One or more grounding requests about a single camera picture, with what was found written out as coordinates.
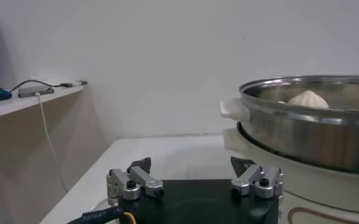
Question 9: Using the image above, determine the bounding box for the white steamed baozi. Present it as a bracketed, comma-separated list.
[286, 90, 330, 109]

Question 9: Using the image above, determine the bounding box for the stainless steel steamer basket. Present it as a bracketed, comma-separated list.
[220, 75, 359, 176]

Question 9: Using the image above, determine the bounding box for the black usb cable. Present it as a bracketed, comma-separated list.
[10, 79, 63, 93]

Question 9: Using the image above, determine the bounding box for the black usb adapter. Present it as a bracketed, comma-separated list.
[60, 80, 88, 88]

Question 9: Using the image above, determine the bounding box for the white side desk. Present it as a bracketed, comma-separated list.
[0, 84, 85, 119]

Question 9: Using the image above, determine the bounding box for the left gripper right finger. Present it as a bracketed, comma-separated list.
[230, 156, 285, 200]

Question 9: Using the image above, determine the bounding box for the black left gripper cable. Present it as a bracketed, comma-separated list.
[65, 206, 137, 224]

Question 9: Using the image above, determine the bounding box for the black smartphone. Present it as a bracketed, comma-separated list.
[18, 85, 55, 98]

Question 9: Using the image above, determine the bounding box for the white electric pot base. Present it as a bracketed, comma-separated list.
[223, 127, 359, 224]

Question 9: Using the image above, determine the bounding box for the white charging cable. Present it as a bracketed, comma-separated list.
[35, 92, 69, 193]

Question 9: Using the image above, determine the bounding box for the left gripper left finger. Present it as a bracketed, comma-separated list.
[106, 156, 165, 201]

